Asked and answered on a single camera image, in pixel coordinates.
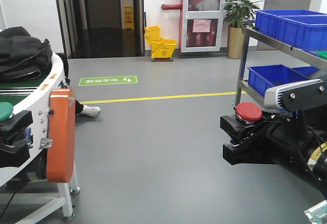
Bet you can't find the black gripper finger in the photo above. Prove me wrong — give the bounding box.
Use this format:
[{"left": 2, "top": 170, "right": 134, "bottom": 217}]
[{"left": 1, "top": 110, "right": 33, "bottom": 139}]

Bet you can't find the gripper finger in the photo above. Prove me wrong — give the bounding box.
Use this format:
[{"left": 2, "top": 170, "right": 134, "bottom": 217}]
[{"left": 1, "top": 143, "right": 30, "bottom": 168}]

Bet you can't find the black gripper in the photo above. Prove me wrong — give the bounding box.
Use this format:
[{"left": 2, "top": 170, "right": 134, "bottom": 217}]
[{"left": 220, "top": 111, "right": 326, "bottom": 181}]

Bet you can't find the green push button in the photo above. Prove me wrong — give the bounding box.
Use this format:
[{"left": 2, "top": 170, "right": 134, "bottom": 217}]
[{"left": 0, "top": 102, "right": 13, "bottom": 122}]

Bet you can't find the red push button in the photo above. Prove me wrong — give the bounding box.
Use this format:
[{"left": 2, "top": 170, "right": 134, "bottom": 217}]
[{"left": 235, "top": 102, "right": 263, "bottom": 124}]

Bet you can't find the orange white round conveyor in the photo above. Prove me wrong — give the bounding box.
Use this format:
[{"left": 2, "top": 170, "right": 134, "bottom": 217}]
[{"left": 1, "top": 54, "right": 80, "bottom": 223}]

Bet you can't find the black bag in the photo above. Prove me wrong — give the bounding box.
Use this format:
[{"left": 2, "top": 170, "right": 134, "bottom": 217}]
[{"left": 1, "top": 27, "right": 53, "bottom": 82}]

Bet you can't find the yellow mop bucket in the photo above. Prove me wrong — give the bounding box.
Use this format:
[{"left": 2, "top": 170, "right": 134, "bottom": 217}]
[{"left": 144, "top": 26, "right": 177, "bottom": 62}]

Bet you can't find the potted green plant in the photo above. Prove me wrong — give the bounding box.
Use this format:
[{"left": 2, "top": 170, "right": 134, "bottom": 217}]
[{"left": 223, "top": 0, "right": 261, "bottom": 59}]

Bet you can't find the red fire cabinet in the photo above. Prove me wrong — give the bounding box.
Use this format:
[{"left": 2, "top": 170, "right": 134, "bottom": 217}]
[{"left": 179, "top": 0, "right": 225, "bottom": 53}]

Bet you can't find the yellow wet floor sign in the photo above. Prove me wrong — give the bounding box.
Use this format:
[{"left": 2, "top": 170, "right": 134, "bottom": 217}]
[{"left": 123, "top": 5, "right": 134, "bottom": 30}]

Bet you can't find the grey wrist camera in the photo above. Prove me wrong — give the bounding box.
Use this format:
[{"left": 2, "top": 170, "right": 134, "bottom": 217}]
[{"left": 264, "top": 79, "right": 326, "bottom": 111}]

